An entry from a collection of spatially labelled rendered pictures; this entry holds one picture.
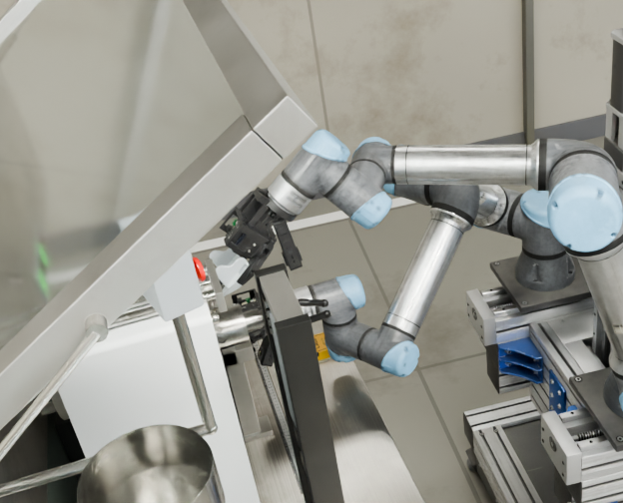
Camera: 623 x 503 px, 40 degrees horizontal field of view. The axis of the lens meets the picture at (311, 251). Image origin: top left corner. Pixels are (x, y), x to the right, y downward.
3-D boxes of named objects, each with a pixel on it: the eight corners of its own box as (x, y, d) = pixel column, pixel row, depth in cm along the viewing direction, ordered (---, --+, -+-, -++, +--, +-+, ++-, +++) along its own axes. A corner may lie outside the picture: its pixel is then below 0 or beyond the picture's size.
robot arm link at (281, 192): (306, 187, 159) (317, 207, 152) (291, 206, 160) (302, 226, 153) (276, 166, 155) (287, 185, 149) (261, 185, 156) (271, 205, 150)
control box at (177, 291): (219, 299, 95) (199, 224, 90) (165, 323, 93) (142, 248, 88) (193, 273, 101) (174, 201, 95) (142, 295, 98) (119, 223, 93)
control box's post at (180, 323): (218, 430, 107) (181, 302, 96) (205, 433, 106) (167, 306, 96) (216, 421, 108) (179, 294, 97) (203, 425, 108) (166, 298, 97)
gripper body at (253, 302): (227, 294, 176) (283, 279, 178) (235, 327, 180) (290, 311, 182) (234, 315, 169) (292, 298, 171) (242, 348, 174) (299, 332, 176)
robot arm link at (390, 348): (508, 180, 183) (413, 386, 176) (465, 170, 190) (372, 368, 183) (489, 155, 174) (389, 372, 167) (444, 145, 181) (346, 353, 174)
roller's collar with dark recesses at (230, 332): (252, 349, 137) (245, 317, 133) (216, 359, 136) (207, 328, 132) (244, 326, 142) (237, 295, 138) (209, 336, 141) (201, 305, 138)
